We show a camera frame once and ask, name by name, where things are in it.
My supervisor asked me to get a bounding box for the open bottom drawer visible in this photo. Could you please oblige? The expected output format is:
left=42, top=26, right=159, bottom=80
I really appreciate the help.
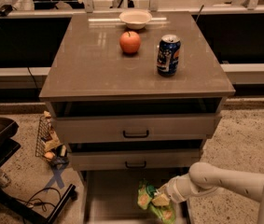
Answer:
left=83, top=168, right=188, bottom=224

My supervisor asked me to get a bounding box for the white bowl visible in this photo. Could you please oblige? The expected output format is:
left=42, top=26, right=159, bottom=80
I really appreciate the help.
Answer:
left=119, top=9, right=152, bottom=30

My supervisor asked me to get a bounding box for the grey drawer cabinet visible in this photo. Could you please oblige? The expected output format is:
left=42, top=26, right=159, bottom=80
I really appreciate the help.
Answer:
left=40, top=12, right=234, bottom=224

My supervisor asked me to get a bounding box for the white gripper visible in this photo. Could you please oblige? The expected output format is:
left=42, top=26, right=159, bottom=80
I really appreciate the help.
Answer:
left=152, top=175, right=191, bottom=206

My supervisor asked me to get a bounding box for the black cart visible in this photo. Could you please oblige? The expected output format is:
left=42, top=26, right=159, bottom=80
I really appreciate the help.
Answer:
left=0, top=118, right=76, bottom=224

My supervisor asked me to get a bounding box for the black floor cable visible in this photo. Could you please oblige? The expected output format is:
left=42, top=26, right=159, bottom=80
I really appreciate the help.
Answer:
left=13, top=186, right=63, bottom=213

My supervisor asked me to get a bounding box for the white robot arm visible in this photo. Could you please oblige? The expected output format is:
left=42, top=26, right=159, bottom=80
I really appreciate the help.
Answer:
left=152, top=162, right=264, bottom=224

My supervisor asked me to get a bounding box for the red apple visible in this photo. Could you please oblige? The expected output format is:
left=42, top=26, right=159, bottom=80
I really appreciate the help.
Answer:
left=119, top=31, right=141, bottom=54

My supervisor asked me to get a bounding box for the green rice chip bag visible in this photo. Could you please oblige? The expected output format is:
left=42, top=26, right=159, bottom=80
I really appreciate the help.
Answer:
left=137, top=179, right=175, bottom=224

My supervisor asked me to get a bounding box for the blue soda can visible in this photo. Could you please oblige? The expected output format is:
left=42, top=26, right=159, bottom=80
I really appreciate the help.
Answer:
left=157, top=35, right=181, bottom=76

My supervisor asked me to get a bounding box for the wire basket with snacks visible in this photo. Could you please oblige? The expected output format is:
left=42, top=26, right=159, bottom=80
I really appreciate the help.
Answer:
left=35, top=111, right=69, bottom=167

